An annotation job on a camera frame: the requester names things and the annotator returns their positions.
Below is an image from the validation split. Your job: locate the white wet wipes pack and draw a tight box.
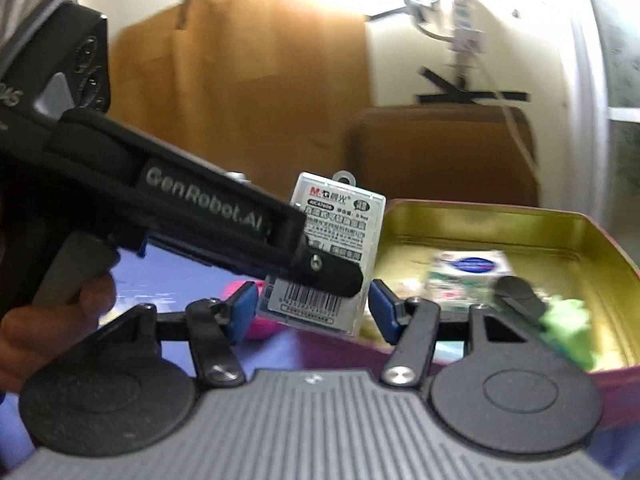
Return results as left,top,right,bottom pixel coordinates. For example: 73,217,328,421
431,249,516,281

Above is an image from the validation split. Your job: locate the white cable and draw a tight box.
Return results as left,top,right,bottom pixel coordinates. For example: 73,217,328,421
467,52,542,173

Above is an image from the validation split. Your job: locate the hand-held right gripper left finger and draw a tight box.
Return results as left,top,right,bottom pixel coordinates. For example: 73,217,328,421
82,282,261,387

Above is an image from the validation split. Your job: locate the pink fluffy ball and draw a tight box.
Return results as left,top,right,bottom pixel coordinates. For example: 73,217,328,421
220,282,282,342

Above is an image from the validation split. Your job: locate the white hanging power strip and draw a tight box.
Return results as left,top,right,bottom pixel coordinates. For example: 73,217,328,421
446,0,490,56

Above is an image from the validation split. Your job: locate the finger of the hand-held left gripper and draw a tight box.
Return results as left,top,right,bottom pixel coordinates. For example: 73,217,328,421
235,210,364,297

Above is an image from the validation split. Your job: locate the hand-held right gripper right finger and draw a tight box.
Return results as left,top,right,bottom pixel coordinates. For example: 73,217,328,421
367,279,543,388

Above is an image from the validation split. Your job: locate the brown wooden board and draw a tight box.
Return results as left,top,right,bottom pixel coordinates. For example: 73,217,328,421
107,0,382,223

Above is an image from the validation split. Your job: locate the black tape cross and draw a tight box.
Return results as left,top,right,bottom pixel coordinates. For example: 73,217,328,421
416,66,531,107

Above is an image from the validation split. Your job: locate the green snack packet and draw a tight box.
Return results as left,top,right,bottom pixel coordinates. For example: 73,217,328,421
424,272,501,308

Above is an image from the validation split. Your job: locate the black computer mouse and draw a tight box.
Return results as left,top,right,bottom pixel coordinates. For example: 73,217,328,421
494,275,547,320

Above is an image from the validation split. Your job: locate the pink tin box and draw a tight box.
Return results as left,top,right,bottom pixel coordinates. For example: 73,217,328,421
272,199,640,411

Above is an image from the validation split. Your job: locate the white window frame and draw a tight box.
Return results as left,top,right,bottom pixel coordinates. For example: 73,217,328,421
570,0,640,281

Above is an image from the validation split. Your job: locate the person's left hand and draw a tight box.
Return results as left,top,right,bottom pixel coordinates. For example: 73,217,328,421
0,275,119,397

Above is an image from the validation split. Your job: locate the blue tablecloth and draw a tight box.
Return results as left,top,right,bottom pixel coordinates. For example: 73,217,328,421
107,247,381,378

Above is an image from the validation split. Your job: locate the light green cloth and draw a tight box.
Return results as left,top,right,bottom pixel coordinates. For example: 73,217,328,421
537,297,599,370

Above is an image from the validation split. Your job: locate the brown chair back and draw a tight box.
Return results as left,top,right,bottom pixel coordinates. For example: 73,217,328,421
344,104,542,209

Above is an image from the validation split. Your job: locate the small silver packet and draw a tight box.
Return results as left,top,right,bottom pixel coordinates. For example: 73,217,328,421
257,170,388,336

